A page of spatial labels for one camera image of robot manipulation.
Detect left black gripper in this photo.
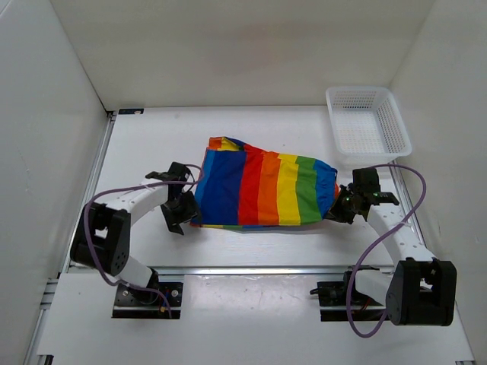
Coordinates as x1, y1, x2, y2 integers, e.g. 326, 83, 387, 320
160, 190, 202, 235

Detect rainbow striped shorts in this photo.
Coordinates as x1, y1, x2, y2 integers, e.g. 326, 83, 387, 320
191, 136, 340, 230

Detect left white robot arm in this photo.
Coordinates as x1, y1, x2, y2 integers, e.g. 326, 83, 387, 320
70, 162, 201, 304

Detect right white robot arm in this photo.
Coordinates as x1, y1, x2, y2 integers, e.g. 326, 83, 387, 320
326, 166, 457, 326

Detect white perforated plastic basket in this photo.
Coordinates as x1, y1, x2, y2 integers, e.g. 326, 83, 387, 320
326, 86, 412, 168

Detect small black corner label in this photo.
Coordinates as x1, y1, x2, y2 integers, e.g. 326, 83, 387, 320
118, 108, 145, 115

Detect aluminium front rail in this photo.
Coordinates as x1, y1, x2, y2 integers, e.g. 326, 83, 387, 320
155, 265, 393, 277

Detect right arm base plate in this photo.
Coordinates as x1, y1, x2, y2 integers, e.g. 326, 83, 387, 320
309, 271, 384, 322

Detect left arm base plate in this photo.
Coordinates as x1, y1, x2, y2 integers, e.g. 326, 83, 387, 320
112, 281, 183, 320

